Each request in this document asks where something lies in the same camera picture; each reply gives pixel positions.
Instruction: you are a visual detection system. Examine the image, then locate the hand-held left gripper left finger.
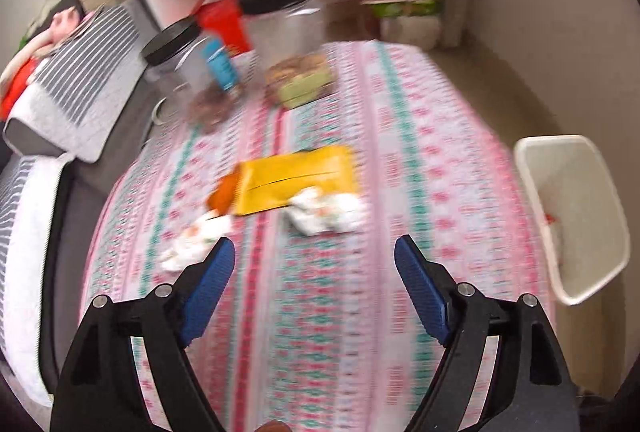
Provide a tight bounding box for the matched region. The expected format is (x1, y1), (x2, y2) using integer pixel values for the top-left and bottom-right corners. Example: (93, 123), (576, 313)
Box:
(49, 236), (236, 432)

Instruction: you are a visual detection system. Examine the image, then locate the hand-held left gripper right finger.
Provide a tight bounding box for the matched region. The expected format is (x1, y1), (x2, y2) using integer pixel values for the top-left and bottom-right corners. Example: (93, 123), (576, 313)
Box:
(394, 234), (583, 432)

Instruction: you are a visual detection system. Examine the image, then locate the white wrapper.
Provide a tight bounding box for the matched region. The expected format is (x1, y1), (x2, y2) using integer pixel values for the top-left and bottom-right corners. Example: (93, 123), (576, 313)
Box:
(282, 186), (363, 233)
(160, 214), (233, 272)

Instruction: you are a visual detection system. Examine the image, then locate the orange packet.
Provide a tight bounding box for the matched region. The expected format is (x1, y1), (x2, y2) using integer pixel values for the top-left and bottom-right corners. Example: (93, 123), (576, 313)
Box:
(207, 174), (241, 213)

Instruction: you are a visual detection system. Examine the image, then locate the yellow packet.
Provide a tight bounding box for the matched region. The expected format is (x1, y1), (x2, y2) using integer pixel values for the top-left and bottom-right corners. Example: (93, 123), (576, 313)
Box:
(235, 144), (358, 216)

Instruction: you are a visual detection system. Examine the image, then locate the white plastic bin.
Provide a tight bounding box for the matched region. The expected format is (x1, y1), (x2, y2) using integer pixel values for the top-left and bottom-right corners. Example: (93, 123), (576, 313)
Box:
(514, 135), (631, 306)

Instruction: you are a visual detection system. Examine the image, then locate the patterned pink tablecloth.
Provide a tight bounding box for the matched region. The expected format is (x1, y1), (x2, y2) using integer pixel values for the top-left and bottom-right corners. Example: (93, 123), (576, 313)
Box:
(80, 39), (556, 432)

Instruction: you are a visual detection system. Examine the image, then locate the grey sofa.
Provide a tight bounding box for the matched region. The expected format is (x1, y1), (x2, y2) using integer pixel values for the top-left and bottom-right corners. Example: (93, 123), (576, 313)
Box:
(0, 0), (166, 393)

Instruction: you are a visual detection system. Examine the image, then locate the striped grey seat blanket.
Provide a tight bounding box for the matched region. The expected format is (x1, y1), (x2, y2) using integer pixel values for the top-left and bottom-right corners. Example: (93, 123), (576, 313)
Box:
(0, 152), (76, 408)

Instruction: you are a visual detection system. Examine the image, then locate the clear jar with blue label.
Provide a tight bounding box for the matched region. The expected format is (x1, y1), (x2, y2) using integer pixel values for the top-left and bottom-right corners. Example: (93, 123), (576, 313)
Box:
(141, 19), (241, 133)

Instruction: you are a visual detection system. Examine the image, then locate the striped grey armrest blanket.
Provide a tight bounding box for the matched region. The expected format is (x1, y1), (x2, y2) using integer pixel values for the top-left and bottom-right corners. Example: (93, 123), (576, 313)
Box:
(2, 4), (151, 163)

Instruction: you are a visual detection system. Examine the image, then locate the clear jar with nuts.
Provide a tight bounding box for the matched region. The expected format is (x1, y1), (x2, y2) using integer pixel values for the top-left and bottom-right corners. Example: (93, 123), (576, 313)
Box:
(239, 0), (335, 109)

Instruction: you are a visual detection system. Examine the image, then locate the red cardboard box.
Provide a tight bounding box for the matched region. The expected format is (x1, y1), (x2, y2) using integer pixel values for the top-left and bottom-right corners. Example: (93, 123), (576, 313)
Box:
(196, 0), (251, 58)

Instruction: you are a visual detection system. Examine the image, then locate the red pillow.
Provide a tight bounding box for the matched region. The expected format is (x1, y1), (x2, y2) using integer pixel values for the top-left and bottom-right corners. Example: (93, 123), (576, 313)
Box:
(0, 57), (38, 120)

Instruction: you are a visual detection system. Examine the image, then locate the green pack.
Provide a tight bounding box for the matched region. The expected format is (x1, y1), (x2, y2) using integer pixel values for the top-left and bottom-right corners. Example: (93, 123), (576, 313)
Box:
(372, 0), (443, 19)

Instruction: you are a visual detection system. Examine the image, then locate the white pillow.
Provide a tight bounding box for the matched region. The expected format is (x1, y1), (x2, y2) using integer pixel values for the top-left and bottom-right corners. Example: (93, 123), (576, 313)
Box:
(0, 32), (61, 80)

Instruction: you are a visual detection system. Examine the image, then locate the pink pig plush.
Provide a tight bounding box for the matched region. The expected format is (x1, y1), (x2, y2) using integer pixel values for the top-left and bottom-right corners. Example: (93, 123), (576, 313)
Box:
(50, 8), (88, 40)

